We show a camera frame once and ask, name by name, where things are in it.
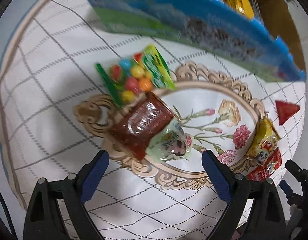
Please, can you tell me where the colourful candy ball bag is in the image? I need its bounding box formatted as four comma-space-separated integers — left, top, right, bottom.
95, 44, 175, 107

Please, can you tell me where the red small snack packet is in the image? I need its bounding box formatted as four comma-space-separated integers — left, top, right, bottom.
247, 148, 282, 181

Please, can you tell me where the yellow panda snack bag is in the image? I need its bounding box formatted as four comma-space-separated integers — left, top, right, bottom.
246, 117, 281, 165

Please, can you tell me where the red triangular snack packet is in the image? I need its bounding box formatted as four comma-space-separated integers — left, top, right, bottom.
275, 100, 300, 126

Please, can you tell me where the floral patterned tablecloth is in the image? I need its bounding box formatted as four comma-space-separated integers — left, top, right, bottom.
0, 0, 306, 239

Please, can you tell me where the pale green snack packet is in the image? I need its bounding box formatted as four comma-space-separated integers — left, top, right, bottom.
145, 118, 193, 163

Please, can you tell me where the brown jelly cup snack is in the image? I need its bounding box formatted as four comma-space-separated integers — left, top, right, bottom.
108, 92, 174, 160

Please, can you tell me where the cardboard milk box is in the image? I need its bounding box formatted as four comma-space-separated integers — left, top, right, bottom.
88, 0, 306, 82

